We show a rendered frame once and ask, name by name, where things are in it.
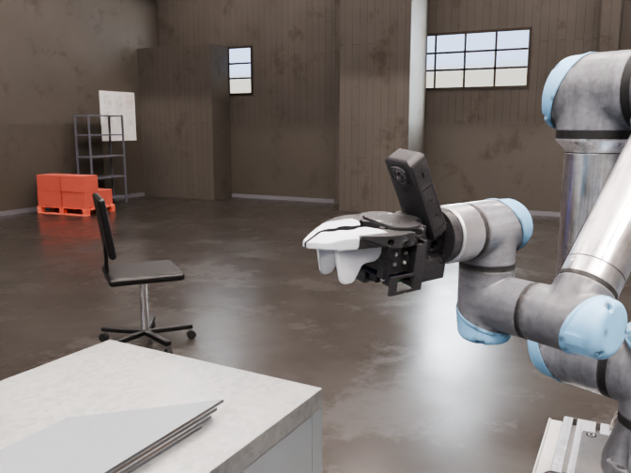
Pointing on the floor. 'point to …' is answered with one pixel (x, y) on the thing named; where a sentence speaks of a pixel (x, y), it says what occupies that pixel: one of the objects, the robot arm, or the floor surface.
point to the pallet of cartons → (70, 193)
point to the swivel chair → (132, 271)
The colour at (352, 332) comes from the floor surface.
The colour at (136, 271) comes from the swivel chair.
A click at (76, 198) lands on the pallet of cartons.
